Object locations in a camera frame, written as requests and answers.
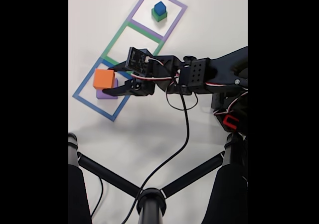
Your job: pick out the large purple cube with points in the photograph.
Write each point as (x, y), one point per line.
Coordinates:
(107, 95)

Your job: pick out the orange cube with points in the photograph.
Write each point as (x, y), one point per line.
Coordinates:
(103, 78)

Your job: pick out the green cube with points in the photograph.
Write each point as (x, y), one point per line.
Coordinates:
(159, 17)

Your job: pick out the small blue cube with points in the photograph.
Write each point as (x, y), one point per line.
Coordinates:
(160, 7)

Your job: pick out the red table clamp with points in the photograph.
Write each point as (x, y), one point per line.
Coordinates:
(228, 120)

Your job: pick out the black tripod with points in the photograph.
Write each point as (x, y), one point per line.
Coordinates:
(150, 209)

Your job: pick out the green square frame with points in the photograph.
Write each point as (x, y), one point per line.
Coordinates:
(115, 39)

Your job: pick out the blue square frame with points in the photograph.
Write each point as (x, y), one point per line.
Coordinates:
(87, 77)

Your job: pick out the purple square frame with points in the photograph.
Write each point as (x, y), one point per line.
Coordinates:
(145, 29)

